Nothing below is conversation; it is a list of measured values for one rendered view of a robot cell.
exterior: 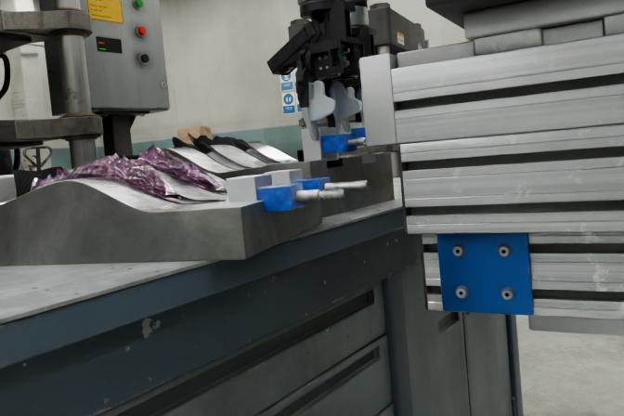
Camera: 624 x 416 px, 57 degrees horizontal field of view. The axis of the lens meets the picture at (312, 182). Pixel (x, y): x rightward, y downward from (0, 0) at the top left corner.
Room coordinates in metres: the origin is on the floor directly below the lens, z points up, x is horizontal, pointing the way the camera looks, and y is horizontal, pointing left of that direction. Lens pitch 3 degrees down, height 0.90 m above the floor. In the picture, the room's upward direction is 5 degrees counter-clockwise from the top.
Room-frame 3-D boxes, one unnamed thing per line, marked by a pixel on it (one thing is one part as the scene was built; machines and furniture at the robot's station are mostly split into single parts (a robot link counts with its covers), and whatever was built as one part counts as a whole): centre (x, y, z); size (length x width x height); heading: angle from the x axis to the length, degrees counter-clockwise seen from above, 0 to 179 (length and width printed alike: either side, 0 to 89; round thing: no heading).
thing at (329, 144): (0.92, -0.06, 0.91); 0.13 x 0.05 x 0.05; 54
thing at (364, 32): (1.24, -0.12, 1.09); 0.09 x 0.08 x 0.12; 54
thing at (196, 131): (8.35, 1.62, 1.26); 0.42 x 0.33 x 0.29; 65
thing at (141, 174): (0.80, 0.26, 0.90); 0.26 x 0.18 x 0.08; 71
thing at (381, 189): (1.13, 0.13, 0.87); 0.50 x 0.26 x 0.14; 54
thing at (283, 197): (0.66, 0.03, 0.86); 0.13 x 0.05 x 0.05; 71
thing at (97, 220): (0.79, 0.27, 0.86); 0.50 x 0.26 x 0.11; 71
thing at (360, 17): (1.24, -0.11, 1.17); 0.08 x 0.08 x 0.05
